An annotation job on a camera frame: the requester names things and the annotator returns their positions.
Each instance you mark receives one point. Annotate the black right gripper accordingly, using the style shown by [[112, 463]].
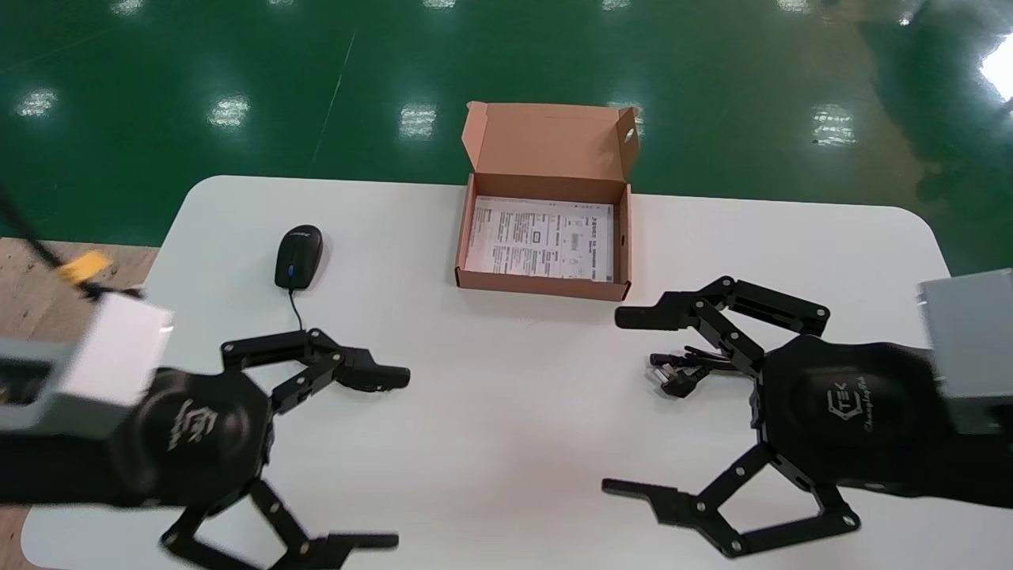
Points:
[[839, 412]]

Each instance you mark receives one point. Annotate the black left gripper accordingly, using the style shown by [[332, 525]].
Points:
[[206, 431]]

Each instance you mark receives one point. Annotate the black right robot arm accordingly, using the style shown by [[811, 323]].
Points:
[[981, 467]]

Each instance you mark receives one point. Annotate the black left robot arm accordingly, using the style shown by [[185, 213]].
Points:
[[47, 475]]

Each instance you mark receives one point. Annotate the brown open cardboard box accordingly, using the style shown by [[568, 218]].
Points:
[[546, 142]]

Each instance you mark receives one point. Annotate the white printed instruction sheet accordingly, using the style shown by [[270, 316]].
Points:
[[538, 237]]

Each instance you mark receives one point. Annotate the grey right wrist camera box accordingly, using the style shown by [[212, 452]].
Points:
[[969, 348]]

